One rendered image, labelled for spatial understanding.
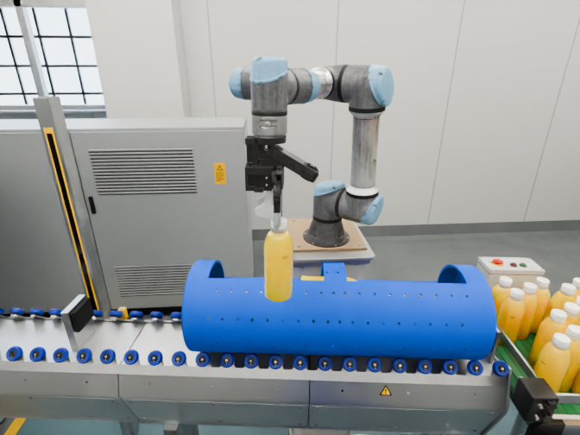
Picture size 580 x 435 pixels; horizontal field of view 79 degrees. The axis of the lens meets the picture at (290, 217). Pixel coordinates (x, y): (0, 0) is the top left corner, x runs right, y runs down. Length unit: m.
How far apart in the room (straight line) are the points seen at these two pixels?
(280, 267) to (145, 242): 1.95
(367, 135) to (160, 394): 1.04
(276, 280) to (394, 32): 3.19
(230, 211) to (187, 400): 1.49
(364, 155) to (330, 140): 2.51
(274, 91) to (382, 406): 0.97
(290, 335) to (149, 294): 2.00
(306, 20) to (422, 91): 1.30
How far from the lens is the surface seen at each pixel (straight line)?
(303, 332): 1.04
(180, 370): 1.24
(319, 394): 1.22
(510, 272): 1.57
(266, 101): 0.73
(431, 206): 4.28
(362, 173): 1.23
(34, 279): 3.19
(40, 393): 1.48
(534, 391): 1.23
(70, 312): 1.35
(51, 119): 1.52
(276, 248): 0.82
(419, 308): 1.07
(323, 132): 3.68
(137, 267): 2.82
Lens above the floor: 1.79
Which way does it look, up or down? 23 degrees down
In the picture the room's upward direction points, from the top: straight up
